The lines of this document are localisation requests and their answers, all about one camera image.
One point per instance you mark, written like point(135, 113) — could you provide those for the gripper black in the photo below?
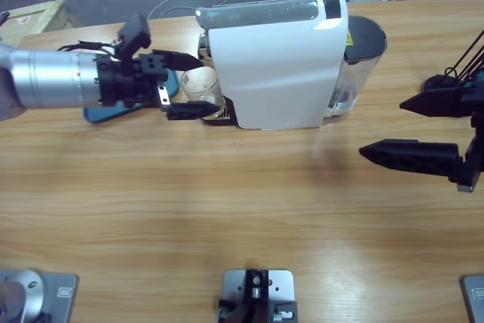
point(476, 130)
point(121, 81)

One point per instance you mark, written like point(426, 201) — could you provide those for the clear glass cup red logo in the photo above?
point(196, 86)

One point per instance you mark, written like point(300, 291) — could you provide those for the white capsule coffee machine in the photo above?
point(272, 73)

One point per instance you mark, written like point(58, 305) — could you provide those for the black capsule holder thin rods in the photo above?
point(435, 82)

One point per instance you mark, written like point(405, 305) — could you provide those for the black drip tray metal grate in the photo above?
point(223, 122)

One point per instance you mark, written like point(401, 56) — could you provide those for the blue rectangular plastic tray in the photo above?
point(109, 115)

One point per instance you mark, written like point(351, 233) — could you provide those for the clear water tank black lid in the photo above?
point(365, 43)

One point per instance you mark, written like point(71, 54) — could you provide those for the light wooden crate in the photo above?
point(34, 16)

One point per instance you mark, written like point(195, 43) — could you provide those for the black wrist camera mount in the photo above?
point(132, 35)

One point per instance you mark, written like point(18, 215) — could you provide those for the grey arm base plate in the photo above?
point(34, 296)
point(474, 300)

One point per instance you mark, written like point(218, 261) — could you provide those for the grey mount plate dark post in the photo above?
point(234, 285)

